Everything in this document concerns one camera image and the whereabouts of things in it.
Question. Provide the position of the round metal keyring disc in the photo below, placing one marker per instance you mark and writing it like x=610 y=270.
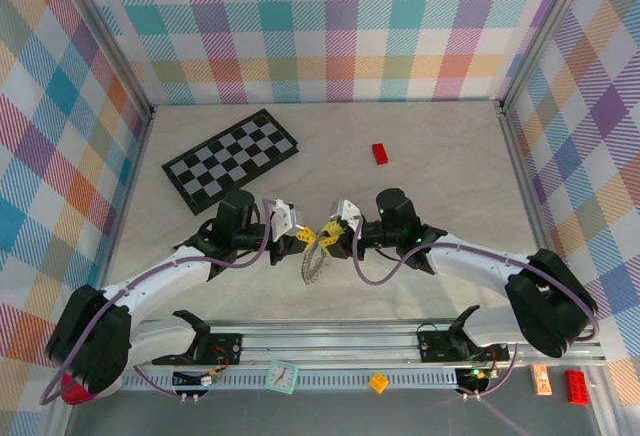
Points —
x=312 y=268

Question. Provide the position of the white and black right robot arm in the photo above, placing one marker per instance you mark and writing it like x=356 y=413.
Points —
x=475 y=261

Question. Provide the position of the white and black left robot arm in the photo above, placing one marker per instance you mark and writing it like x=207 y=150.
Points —
x=155 y=276

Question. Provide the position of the small red brick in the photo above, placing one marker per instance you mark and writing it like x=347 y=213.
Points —
x=380 y=153

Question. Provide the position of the black and grey chessboard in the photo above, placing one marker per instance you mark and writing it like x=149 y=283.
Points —
x=235 y=161

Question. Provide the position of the teal square clock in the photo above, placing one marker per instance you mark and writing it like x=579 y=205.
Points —
x=281 y=377

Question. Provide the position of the orange toy brick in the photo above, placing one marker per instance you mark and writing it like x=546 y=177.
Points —
x=378 y=383

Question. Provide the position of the small black electronics board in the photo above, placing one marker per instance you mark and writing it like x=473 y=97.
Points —
x=472 y=383
x=187 y=380

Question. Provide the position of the pink plastic cup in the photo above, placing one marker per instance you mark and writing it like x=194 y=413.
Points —
x=75 y=396

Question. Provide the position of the large red toy brick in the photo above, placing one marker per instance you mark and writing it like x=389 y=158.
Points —
x=577 y=387

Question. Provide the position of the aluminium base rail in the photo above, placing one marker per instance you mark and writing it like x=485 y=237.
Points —
x=325 y=343

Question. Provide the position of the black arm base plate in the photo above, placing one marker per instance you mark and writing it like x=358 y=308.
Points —
x=435 y=348
x=227 y=348

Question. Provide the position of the aluminium frame post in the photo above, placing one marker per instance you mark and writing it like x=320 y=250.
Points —
x=107 y=38
x=547 y=31

